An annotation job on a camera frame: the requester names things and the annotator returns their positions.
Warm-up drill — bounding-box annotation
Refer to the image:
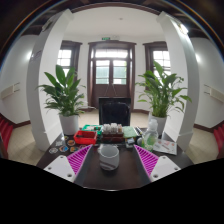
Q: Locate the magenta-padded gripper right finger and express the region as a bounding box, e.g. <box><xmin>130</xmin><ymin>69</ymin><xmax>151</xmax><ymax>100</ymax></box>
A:
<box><xmin>133</xmin><ymin>144</ymin><xmax>182</xmax><ymax>185</ymax></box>

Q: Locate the brown wooden glazed door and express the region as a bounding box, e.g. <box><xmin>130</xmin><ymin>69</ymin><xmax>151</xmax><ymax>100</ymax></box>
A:
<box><xmin>87</xmin><ymin>40</ymin><xmax>138</xmax><ymax>109</ymax></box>

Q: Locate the green box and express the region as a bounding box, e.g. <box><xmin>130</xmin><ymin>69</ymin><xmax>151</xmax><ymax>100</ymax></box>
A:
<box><xmin>81</xmin><ymin>124</ymin><xmax>103</xmax><ymax>134</ymax></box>

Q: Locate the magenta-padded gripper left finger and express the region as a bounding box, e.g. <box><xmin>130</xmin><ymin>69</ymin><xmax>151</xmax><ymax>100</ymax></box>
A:
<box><xmin>43</xmin><ymin>144</ymin><xmax>94</xmax><ymax>186</ymax></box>

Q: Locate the white wall-mounted box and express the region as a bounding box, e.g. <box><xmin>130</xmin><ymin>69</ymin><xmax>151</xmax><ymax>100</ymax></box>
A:
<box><xmin>0</xmin><ymin>83</ymin><xmax>21</xmax><ymax>100</ymax></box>
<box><xmin>203</xmin><ymin>83</ymin><xmax>224</xmax><ymax>104</ymax></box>

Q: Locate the potted plant in white pot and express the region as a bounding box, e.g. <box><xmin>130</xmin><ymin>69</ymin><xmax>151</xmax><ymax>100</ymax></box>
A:
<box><xmin>135</xmin><ymin>60</ymin><xmax>193</xmax><ymax>136</ymax></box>
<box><xmin>37</xmin><ymin>64</ymin><xmax>87</xmax><ymax>136</ymax></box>

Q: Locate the red plastic box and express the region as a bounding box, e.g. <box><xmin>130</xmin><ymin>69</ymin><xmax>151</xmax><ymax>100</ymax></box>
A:
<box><xmin>73</xmin><ymin>129</ymin><xmax>98</xmax><ymax>146</ymax></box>

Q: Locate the white mug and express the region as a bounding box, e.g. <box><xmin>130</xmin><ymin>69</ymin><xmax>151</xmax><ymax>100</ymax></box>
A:
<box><xmin>97</xmin><ymin>143</ymin><xmax>120</xmax><ymax>172</ymax></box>

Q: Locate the black chair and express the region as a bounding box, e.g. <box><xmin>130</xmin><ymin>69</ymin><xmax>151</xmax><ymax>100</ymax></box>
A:
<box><xmin>98</xmin><ymin>96</ymin><xmax>132</xmax><ymax>127</ymax></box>

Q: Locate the brown-framed window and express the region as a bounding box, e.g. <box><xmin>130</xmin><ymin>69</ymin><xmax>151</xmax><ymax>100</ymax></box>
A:
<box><xmin>56</xmin><ymin>40</ymin><xmax>83</xmax><ymax>78</ymax></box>
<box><xmin>143</xmin><ymin>41</ymin><xmax>172</xmax><ymax>79</ymax></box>

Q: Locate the white printed paper sheet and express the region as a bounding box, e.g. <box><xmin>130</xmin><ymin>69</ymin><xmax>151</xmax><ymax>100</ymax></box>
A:
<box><xmin>153</xmin><ymin>138</ymin><xmax>178</xmax><ymax>156</ymax></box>

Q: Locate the flat green book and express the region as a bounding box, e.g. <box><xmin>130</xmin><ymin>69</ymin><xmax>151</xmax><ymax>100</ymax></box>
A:
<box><xmin>122</xmin><ymin>125</ymin><xmax>139</xmax><ymax>139</ymax></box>

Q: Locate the clear green-labelled drink bottle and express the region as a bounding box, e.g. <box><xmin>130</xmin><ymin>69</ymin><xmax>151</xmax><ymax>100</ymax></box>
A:
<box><xmin>141</xmin><ymin>118</ymin><xmax>160</xmax><ymax>153</ymax></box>

